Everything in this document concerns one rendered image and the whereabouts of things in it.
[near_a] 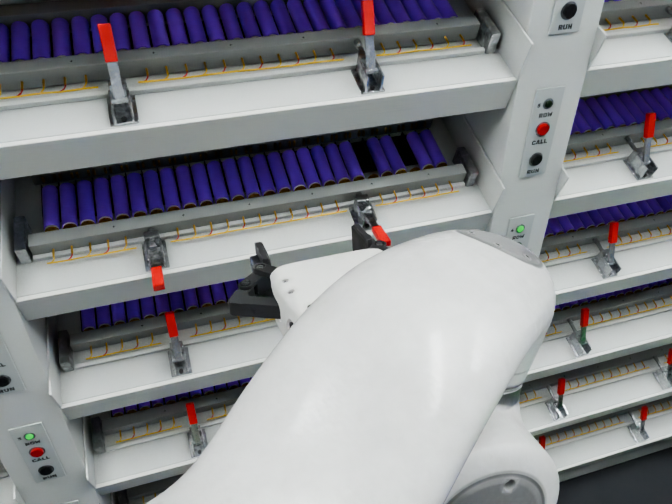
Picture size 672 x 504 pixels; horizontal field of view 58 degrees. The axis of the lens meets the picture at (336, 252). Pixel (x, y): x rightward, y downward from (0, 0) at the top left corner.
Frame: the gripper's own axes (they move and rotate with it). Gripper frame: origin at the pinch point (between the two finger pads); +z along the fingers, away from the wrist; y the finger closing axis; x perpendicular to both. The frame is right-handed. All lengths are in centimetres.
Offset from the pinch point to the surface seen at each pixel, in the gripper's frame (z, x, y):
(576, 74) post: 15.3, 9.3, 38.3
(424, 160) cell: 26.1, -2.3, 23.2
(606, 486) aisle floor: 37, -95, 76
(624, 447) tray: 35, -82, 78
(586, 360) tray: 27, -46, 56
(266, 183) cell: 26.3, -2.0, 0.9
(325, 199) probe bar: 23.0, -4.3, 7.8
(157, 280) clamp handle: 13.9, -6.8, -14.4
